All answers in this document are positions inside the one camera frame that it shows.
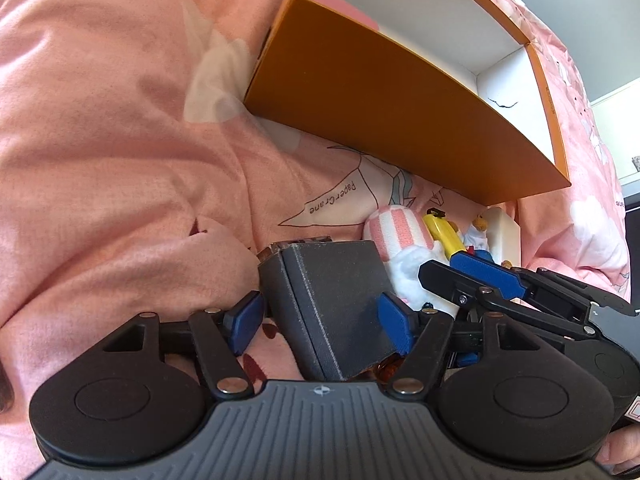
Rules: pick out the grey rectangular box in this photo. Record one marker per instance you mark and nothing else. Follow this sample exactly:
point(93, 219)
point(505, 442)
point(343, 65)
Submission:
point(330, 300)

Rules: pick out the small brown bear toy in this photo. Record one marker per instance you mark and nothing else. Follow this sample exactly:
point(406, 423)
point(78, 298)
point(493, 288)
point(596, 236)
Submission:
point(480, 232)

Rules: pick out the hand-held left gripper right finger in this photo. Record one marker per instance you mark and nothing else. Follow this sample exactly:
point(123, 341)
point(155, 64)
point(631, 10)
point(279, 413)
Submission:
point(395, 322)

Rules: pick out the pink striped plush toy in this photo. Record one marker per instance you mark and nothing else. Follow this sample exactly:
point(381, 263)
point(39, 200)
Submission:
point(400, 230)

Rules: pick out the white glasses case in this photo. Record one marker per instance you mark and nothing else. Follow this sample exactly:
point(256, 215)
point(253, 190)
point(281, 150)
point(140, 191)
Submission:
point(505, 235)

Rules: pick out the orange object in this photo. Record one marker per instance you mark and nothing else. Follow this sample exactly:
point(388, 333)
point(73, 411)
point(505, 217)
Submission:
point(387, 367)

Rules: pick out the orange cardboard box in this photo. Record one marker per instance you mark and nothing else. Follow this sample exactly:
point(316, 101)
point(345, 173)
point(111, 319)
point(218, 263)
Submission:
point(375, 85)

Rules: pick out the pink printed blanket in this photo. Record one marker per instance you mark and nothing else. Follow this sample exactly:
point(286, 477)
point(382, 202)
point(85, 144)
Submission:
point(100, 110)

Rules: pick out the pink flat item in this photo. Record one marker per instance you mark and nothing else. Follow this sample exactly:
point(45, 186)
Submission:
point(340, 5)

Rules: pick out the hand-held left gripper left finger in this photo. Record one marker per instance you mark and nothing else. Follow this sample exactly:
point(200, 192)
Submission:
point(244, 322)

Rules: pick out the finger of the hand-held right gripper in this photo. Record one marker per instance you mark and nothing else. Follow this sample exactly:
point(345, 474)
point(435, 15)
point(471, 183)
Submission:
point(487, 272)
point(470, 359)

